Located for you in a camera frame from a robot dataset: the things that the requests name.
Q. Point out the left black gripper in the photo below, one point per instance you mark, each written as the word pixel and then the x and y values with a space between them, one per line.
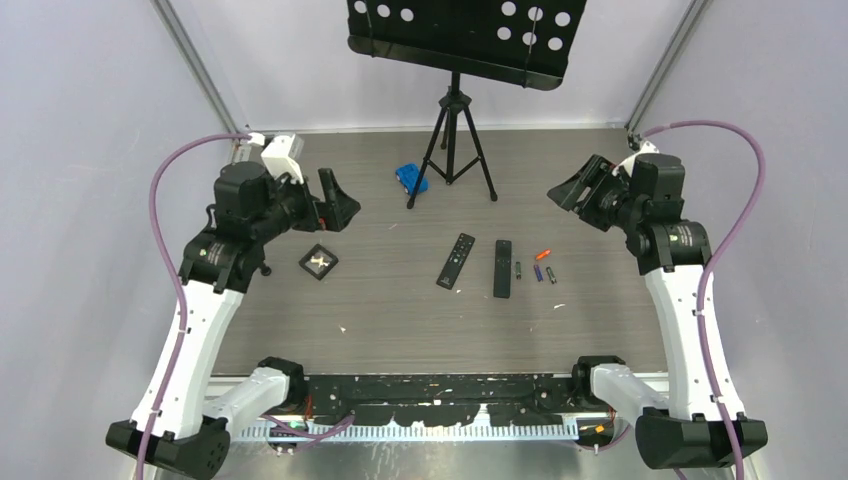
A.
pixel 338 206

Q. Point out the black square frame box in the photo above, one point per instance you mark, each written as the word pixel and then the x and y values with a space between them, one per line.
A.
pixel 318 262

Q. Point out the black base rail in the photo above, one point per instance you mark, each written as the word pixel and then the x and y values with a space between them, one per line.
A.
pixel 441 400

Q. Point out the black remote with buttons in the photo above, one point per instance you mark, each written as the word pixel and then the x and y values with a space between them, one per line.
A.
pixel 455 261

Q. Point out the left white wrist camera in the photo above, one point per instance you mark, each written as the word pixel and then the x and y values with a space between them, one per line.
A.
pixel 281 156

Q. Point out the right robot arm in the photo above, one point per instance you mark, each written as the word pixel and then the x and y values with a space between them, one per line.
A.
pixel 700 422

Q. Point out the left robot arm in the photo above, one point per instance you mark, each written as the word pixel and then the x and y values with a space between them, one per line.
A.
pixel 175 427

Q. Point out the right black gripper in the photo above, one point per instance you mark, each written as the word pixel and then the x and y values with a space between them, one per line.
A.
pixel 567 193

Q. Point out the plain black remote control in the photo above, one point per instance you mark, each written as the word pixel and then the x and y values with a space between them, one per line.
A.
pixel 502 269

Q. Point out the blue toy car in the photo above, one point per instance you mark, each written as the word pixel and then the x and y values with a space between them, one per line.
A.
pixel 407 175

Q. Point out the black music stand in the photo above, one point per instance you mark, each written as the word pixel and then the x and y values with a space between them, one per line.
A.
pixel 523 43

